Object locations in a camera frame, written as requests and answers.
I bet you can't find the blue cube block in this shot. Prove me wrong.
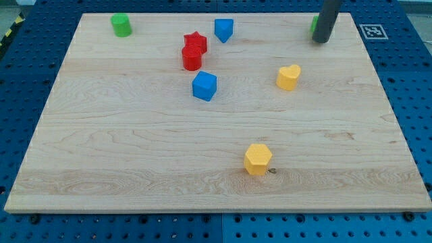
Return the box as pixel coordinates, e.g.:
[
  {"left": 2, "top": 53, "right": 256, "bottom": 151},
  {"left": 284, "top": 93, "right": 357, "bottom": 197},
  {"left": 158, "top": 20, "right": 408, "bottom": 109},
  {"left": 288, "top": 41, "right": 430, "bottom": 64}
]
[{"left": 192, "top": 71, "right": 217, "bottom": 101}]

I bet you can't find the wooden board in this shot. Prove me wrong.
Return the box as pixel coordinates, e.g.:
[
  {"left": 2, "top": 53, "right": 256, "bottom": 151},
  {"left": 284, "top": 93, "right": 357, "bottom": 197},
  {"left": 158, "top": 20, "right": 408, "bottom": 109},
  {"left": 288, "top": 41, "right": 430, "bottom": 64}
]
[{"left": 5, "top": 13, "right": 431, "bottom": 214}]

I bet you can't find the yellow hexagon block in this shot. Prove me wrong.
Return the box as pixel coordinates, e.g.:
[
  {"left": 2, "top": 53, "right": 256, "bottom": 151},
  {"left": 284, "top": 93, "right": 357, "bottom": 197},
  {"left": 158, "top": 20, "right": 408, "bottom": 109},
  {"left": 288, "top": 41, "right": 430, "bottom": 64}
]
[{"left": 244, "top": 144, "right": 273, "bottom": 176}]

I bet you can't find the red cylinder block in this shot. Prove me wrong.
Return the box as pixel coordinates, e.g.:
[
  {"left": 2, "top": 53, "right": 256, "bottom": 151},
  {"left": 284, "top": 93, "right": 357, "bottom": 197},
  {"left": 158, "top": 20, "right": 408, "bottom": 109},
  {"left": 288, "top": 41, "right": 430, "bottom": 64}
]
[{"left": 182, "top": 45, "right": 202, "bottom": 71}]

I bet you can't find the yellow heart block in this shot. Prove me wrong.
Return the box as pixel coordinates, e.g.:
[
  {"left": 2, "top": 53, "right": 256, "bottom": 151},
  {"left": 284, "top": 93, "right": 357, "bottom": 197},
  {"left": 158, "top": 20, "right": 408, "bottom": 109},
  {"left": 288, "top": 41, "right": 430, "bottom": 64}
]
[{"left": 276, "top": 64, "right": 301, "bottom": 91}]

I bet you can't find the red star block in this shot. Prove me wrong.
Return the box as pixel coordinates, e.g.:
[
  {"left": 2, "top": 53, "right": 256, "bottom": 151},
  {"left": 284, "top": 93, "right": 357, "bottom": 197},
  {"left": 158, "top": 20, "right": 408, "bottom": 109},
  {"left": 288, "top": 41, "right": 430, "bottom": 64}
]
[{"left": 184, "top": 31, "right": 207, "bottom": 54}]

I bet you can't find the blue pentagon block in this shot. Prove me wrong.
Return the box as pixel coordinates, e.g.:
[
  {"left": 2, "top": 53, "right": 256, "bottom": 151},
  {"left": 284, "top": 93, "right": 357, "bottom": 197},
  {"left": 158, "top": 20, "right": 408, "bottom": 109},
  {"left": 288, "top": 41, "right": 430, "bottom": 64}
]
[{"left": 214, "top": 19, "right": 234, "bottom": 43}]

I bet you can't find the green cylinder block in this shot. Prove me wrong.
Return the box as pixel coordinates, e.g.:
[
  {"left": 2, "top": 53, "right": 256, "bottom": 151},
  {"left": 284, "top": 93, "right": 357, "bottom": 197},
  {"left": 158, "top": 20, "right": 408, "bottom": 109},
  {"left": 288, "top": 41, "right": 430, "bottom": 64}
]
[{"left": 110, "top": 13, "right": 132, "bottom": 37}]

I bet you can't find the green block behind stick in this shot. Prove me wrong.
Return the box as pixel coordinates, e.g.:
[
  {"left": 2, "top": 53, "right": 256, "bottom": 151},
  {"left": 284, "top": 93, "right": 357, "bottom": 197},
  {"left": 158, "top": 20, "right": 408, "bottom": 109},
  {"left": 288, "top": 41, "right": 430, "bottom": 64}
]
[{"left": 310, "top": 16, "right": 319, "bottom": 33}]

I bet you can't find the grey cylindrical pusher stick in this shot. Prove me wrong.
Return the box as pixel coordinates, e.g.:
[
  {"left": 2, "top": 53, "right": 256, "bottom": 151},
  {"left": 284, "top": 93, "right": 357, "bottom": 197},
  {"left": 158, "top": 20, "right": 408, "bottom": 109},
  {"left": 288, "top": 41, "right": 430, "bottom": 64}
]
[{"left": 312, "top": 0, "right": 342, "bottom": 44}]

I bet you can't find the white fiducial marker tag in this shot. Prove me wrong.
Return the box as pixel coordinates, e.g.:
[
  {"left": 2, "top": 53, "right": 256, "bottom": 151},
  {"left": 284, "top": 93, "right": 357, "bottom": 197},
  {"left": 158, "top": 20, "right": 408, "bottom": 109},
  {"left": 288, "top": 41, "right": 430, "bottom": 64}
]
[{"left": 359, "top": 24, "right": 388, "bottom": 40}]

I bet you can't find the black bolt front left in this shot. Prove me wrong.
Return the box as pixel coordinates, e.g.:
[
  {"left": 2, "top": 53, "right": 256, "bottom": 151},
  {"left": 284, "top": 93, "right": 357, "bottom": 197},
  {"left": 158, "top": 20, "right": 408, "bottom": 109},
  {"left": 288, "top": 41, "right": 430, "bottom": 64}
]
[{"left": 29, "top": 214, "right": 41, "bottom": 225}]

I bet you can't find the black bolt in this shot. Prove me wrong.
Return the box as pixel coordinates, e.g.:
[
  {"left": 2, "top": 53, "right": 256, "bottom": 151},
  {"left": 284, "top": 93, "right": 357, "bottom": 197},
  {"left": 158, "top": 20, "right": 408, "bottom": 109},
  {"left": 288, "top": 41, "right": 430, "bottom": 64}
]
[
  {"left": 29, "top": 214, "right": 41, "bottom": 225},
  {"left": 403, "top": 211, "right": 415, "bottom": 222}
]

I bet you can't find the black bolt front right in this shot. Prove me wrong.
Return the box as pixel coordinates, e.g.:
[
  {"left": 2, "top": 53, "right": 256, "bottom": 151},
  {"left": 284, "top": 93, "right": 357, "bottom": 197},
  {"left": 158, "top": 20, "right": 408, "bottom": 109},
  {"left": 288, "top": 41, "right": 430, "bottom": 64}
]
[{"left": 403, "top": 211, "right": 415, "bottom": 222}]

